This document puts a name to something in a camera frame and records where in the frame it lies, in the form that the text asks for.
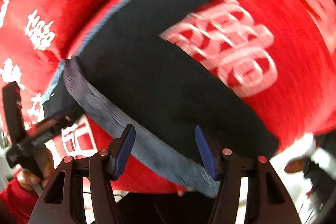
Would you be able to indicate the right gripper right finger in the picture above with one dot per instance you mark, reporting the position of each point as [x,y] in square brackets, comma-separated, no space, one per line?
[268,200]

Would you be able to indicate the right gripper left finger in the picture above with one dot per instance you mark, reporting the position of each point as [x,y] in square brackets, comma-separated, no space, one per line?
[62,200]

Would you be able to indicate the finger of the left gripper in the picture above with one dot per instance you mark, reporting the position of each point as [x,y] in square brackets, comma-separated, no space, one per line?
[13,112]
[51,127]

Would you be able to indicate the black pants with grey trim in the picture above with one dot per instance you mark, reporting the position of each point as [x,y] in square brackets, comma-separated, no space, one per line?
[125,73]

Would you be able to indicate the red sleeve forearm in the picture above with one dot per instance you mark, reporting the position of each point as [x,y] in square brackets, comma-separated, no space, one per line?
[17,203]

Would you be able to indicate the person's left hand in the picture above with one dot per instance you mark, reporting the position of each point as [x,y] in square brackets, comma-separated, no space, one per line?
[27,180]

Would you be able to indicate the brown shoe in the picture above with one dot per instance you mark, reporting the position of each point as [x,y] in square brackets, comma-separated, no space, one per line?
[296,165]

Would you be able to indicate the red bedspread with white characters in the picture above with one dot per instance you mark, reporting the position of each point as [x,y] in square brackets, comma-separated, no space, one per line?
[278,56]

